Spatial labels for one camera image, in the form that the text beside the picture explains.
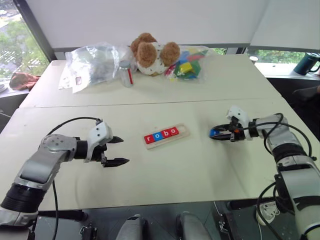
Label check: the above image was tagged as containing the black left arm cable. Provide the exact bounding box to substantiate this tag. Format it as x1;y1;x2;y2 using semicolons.
29;116;104;240

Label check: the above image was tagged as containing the clear plastic bag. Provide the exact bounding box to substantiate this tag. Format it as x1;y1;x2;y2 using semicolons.
57;41;133;94

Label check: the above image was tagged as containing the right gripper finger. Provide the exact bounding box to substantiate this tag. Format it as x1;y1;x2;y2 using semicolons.
211;123;233;132
208;133;233;142

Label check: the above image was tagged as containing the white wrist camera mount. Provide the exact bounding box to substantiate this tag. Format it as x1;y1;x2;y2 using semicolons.
83;121;114;164
225;105;254;142

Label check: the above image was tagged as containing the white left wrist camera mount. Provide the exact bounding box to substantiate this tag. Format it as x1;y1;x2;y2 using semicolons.
83;121;114;164

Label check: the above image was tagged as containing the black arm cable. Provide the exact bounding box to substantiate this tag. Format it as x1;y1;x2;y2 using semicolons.
242;112;319;240
29;116;104;240

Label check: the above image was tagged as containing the brown and white plush toy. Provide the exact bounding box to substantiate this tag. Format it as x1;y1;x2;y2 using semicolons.
129;32;181;77

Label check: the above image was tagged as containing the white shoe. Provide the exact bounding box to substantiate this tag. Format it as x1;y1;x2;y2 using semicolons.
255;201;281;226

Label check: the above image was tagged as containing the pink cloth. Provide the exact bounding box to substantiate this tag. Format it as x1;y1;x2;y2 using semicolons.
9;71;41;91

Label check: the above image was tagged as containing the dark green mug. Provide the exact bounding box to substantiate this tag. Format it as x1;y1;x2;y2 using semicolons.
293;52;320;76

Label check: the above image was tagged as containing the bag of colourful blocks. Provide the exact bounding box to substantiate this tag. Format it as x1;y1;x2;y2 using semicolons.
163;44;214;84

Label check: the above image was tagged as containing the wooden letter tray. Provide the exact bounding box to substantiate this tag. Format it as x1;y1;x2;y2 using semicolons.
142;122;191;151

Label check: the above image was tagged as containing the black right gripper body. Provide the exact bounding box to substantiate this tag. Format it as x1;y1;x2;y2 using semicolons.
228;116;248;143

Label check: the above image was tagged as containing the blue object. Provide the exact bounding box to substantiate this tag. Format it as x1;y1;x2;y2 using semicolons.
209;127;229;137

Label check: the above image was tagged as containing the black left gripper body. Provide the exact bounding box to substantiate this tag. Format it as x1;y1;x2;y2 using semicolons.
90;139;115;168

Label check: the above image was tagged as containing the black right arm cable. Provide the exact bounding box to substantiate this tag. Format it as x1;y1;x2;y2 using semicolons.
242;112;319;240

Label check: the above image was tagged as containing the black table frame bar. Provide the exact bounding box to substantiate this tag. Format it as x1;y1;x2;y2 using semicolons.
226;198;276;211
37;209;89;223

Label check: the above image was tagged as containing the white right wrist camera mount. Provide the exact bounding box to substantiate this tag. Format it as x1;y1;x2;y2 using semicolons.
225;105;254;142

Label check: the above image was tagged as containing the clear jar with red label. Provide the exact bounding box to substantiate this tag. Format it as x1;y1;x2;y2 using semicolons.
118;60;134;88

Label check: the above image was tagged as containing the grey rounded shape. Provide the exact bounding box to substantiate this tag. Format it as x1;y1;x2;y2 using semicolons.
115;214;149;240
175;211;214;240

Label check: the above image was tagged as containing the black metal bracket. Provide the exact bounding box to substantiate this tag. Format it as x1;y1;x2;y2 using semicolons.
79;224;99;240
216;211;241;240

